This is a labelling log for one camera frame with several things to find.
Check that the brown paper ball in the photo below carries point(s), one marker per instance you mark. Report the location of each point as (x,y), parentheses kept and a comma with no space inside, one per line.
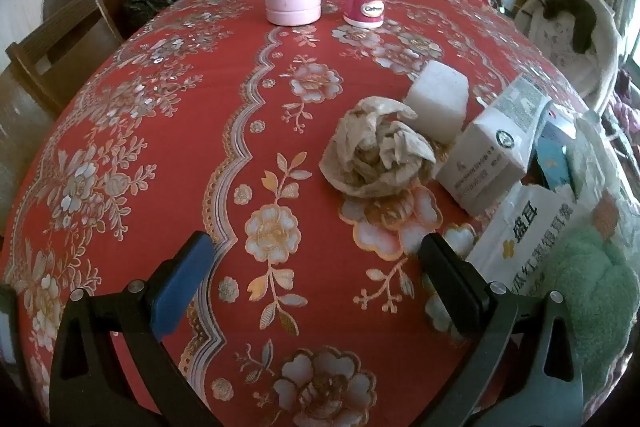
(374,152)

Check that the white foam block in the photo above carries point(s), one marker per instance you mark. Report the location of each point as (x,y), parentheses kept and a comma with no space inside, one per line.
(439,97)

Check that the white green milk carton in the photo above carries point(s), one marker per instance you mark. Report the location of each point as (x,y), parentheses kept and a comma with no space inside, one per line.
(493,152)

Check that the light blue snack bag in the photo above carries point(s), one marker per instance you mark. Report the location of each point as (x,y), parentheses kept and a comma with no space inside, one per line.
(552,164)

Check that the white chair with coat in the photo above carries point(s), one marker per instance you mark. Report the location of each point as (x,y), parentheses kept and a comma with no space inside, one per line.
(578,37)

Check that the red floral tablecloth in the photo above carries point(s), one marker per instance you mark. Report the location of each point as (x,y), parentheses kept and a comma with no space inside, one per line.
(210,118)

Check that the dark wooden chair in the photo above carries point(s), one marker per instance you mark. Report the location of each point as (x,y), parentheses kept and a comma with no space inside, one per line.
(57,58)

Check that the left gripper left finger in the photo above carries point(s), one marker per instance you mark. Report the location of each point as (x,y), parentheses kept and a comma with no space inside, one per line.
(89,386)

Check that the green fluffy cloth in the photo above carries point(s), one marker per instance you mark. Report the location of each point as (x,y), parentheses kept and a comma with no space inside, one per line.
(601,293)

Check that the white orange snack bag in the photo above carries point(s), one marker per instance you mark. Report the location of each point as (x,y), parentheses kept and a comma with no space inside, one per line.
(517,242)

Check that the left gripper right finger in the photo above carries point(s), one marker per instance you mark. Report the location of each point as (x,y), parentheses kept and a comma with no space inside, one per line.
(522,366)

